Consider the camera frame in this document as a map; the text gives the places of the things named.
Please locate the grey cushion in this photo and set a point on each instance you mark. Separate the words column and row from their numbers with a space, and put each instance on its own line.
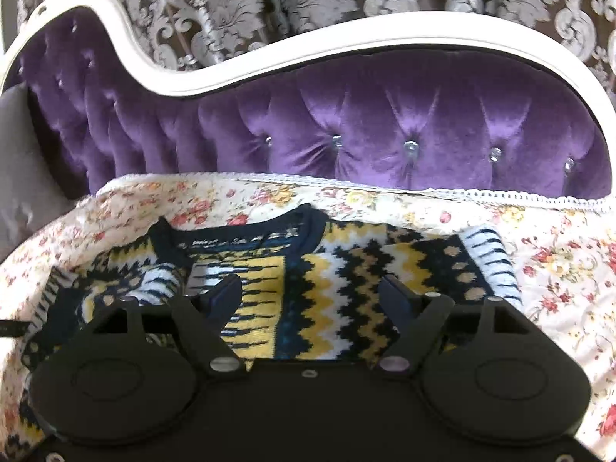
column 33, row 173

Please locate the floral quilted blanket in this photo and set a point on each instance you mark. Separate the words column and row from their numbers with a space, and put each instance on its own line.
column 558, row 269

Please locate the purple tufted sofa white frame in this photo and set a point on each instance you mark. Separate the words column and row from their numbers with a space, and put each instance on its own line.
column 385, row 115

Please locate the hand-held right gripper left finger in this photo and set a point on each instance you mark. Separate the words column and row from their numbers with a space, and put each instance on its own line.
column 225, row 294

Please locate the brown silver damask curtain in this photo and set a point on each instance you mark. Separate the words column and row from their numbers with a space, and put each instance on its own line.
column 308, row 5

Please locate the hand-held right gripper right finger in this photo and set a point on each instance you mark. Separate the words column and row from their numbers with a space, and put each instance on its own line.
column 392, row 294

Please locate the yellow black patterned knit sweater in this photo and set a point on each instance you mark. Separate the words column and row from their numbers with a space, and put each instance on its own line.
column 332, row 279

